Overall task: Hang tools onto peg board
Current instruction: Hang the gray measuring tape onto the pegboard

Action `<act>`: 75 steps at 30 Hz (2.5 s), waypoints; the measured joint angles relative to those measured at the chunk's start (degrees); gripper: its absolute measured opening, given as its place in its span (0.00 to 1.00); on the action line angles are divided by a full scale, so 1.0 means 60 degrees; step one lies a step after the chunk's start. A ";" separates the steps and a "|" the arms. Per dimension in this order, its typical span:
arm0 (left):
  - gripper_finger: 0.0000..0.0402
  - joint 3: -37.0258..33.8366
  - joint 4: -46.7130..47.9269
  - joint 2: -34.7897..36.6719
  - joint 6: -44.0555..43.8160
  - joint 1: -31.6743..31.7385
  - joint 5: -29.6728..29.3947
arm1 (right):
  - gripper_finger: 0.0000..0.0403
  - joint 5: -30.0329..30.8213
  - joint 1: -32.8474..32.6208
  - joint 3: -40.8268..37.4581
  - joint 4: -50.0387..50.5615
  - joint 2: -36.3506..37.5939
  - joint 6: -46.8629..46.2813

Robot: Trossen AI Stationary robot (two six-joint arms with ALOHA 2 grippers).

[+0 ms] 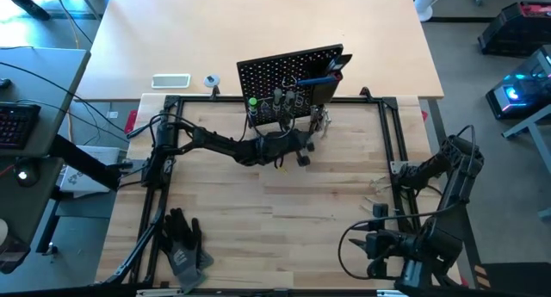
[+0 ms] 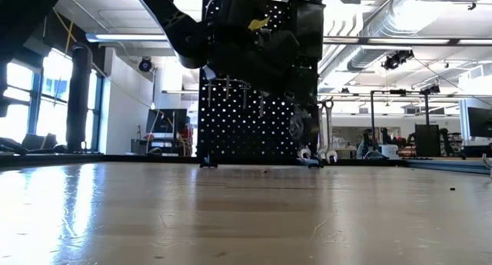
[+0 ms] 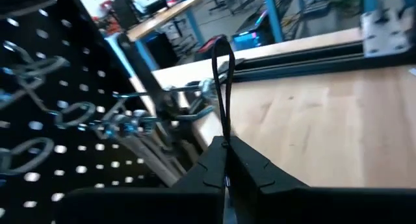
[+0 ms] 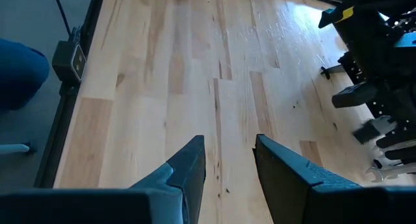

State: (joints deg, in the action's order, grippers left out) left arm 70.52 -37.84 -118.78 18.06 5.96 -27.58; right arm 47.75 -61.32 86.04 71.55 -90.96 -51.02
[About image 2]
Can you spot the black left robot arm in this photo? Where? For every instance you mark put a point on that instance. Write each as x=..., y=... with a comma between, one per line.
x=177, y=23

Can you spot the black metal pegboard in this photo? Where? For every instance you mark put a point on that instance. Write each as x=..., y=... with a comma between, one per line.
x=246, y=142

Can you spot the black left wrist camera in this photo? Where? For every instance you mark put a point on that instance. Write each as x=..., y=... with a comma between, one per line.
x=238, y=9

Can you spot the black bag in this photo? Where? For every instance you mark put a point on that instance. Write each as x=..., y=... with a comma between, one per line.
x=38, y=142

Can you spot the black pegboard bin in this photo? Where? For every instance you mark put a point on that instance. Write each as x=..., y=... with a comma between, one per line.
x=309, y=27

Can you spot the black upright post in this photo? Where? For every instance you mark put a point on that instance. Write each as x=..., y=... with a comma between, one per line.
x=78, y=103

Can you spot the white container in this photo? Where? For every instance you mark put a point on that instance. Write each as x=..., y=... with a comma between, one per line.
x=390, y=151

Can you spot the metal screwdriver holder rack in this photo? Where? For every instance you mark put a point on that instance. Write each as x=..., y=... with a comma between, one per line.
x=234, y=82

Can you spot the black ceiling track light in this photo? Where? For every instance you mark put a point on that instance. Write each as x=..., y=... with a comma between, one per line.
x=397, y=59
x=430, y=89

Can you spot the black ceiling camera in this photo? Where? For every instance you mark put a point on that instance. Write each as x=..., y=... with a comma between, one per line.
x=145, y=64

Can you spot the black computer monitor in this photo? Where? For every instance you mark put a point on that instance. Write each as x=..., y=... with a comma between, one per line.
x=165, y=121
x=480, y=121

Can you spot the black perforated computer tower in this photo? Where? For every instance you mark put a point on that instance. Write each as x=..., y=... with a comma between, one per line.
x=426, y=140

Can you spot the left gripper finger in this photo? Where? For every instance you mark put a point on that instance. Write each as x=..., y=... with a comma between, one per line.
x=303, y=88

